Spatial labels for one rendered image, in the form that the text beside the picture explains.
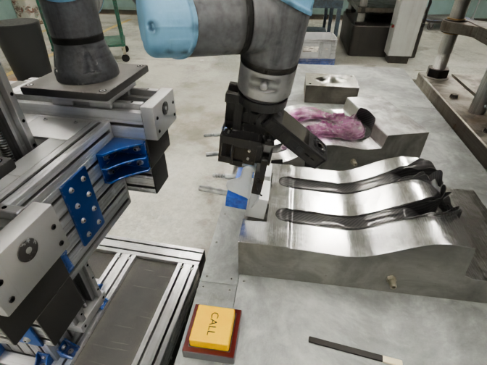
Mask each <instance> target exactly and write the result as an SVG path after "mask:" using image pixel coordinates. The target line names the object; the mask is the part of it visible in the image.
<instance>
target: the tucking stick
mask: <svg viewBox="0 0 487 365"><path fill-rule="evenodd" d="M308 341H309V343H313V344H316V345H321V346H324V347H327V348H332V349H335V350H338V351H343V352H346V353H350V354H354V355H357V356H361V357H365V358H370V359H372V360H376V361H380V362H383V363H386V364H391V365H403V363H402V360H399V359H396V358H391V357H387V356H383V355H380V354H376V353H371V352H369V351H364V350H360V349H357V348H353V347H349V346H346V345H342V344H338V343H333V342H331V341H327V340H322V339H319V338H316V337H311V336H309V340H308Z"/></svg>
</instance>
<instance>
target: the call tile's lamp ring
mask: <svg viewBox="0 0 487 365"><path fill-rule="evenodd" d="M198 307H199V304H196V305H195V308H194V311H193V316H192V318H191V323H190V325H189V328H188V332H187V335H186V340H185V342H184V346H183V351H189V352H194V353H203V354H209V355H213V356H223V357H228V358H234V353H235V349H236V340H237V335H238V327H239V322H240V318H241V310H238V309H235V313H236V322H235V327H234V331H233V339H232V343H231V347H230V353H229V352H223V351H214V350H209V349H203V348H195V347H189V346H188V344H189V337H190V335H191V330H192V327H193V323H194V320H195V317H196V312H197V310H198Z"/></svg>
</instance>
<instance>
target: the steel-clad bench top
mask: <svg viewBox="0 0 487 365"><path fill-rule="evenodd" d="M306 73H322V74H338V75H354V76H355V78H356V80H357V83H358V86H359V93H358V97H360V96H382V97H383V98H385V99H386V100H388V101H389V102H391V103H392V104H393V105H394V106H395V107H397V108H398V109H400V110H401V111H402V112H404V113H405V114H406V115H407V116H409V117H410V118H412V119H413V120H414V121H415V122H416V123H418V124H419V125H421V126H422V127H424V128H425V129H426V130H427V131H428V132H429V134H428V138H427V140H426V142H425V145H424V148H423V151H422V153H421V155H420V158H421V159H425V160H429V161H431V162H432V163H433V165H434V167H435V168H436V169H437V170H442V172H443V177H442V180H443V182H444V185H446V188H455V189H464V190H474V191H475V193H476V194H477V196H478V197H479V199H480V200H481V201H482V203H483V205H484V206H485V207H486V208H487V171H486V170H485V169H484V168H483V166H482V165H481V164H480V162H479V161H478V160H477V159H476V158H475V157H474V155H473V154H472V153H471V151H470V150H469V149H468V148H467V146H466V145H465V144H464V143H463V142H462V140H461V139H460V138H459V136H458V135H457V134H456V133H455V132H454V131H453V130H452V128H451V127H450V126H449V124H448V123H447V122H446V120H445V119H444V118H443V117H442V116H441V115H440V113H439V112H438V111H437V110H436V108H435V107H434V106H433V105H432V103H431V102H430V101H429V100H428V99H427V97H426V96H425V95H424V93H423V92H422V91H421V90H420V89H419V88H418V86H417V85H416V84H415V82H414V81H413V80H412V79H411V77H410V76H409V75H408V74H407V73H406V72H405V70H404V69H403V68H391V67H358V66H340V65H322V64H298V66H297V69H296V74H295V78H294V83H293V87H292V90H291V95H290V96H289V97H288V101H287V104H286V107H288V106H292V105H296V104H302V105H308V106H314V107H318V108H322V109H342V108H343V107H344V104H323V103H309V102H304V81H305V75H306ZM225 200H226V196H225V199H224V202H223V205H222V208H221V212H220V215H219V219H218V221H217V226H216V228H215V233H214V235H213V238H212V242H211V245H210V248H209V252H208V255H207V259H206V262H205V265H204V269H203V272H202V274H201V279H200V281H199V286H198V288H197V291H196V295H195V298H194V301H193V305H192V308H191V312H190V315H189V318H188V322H187V325H186V329H185V332H184V334H183V339H182V341H181V344H180V348H179V351H178V355H177V358H176V361H175V365H391V364H386V363H383V362H380V361H376V360H372V359H370V358H365V357H361V356H357V355H354V354H350V353H346V352H343V351H338V350H335V349H332V348H327V347H324V346H321V345H316V344H313V343H309V341H308V340H309V336H311V337H316V338H319V339H322V340H327V341H331V342H333V343H338V344H342V345H346V346H349V347H353V348H357V349H360V350H364V351H369V352H371V353H376V354H380V355H383V356H387V357H391V358H396V359H399V360H402V363H403V365H487V303H478V302H471V301H459V300H453V299H446V298H435V297H428V296H422V295H410V294H404V293H392V292H386V291H379V290H368V289H361V288H350V287H343V286H337V285H325V284H319V283H312V282H300V281H294V280H282V279H276V278H269V277H258V276H251V275H245V274H240V275H239V273H238V238H239V234H240V231H241V224H242V221H243V219H244V216H245V212H246V210H245V209H238V208H234V207H229V206H226V205H225ZM237 286H238V287H237ZM236 289H237V290H236ZM235 297H236V298H235ZM234 301H235V302H234ZM196 304H199V305H206V306H216V307H222V308H228V309H238V310H242V319H241V328H240V332H239V337H238V346H237V351H236V359H235V363H234V364H224V363H223V364H222V363H219V362H213V361H205V360H200V359H194V358H186V357H183V353H182V349H183V344H184V342H185V338H186V335H187V331H188V327H189V324H190V322H191V317H192V314H193V310H194V307H195V305H196ZM233 304H234V305H233Z"/></svg>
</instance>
